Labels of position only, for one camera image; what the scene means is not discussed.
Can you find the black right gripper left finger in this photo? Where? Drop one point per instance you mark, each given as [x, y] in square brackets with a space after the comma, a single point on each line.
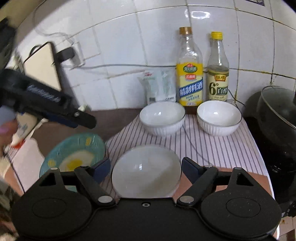
[89, 179]

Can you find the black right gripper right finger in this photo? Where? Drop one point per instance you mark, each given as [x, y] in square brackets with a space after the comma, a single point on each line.
[202, 180]

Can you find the teal fried egg plate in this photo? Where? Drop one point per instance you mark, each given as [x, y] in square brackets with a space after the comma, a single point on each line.
[84, 149]

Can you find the white ribbed bowl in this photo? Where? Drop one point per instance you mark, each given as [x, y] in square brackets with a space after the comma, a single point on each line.
[218, 118]
[163, 118]
[147, 171]

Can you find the white cutting board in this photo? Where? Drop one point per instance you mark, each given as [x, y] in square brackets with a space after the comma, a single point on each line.
[41, 65]

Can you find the striped patterned table mat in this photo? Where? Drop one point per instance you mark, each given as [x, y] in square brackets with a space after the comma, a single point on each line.
[122, 130]

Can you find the black power adapter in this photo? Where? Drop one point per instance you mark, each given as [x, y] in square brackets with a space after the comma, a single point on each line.
[65, 54]

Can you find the black wok with lid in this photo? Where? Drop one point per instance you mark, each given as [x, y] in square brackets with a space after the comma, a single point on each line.
[270, 115]

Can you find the white salt bag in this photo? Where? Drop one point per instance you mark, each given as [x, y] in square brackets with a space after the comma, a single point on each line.
[159, 85]

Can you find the white vinegar bottle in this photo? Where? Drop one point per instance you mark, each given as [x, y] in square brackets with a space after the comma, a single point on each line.
[217, 69]

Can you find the yellow label cooking wine bottle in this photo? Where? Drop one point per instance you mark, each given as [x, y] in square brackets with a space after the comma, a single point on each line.
[189, 70]

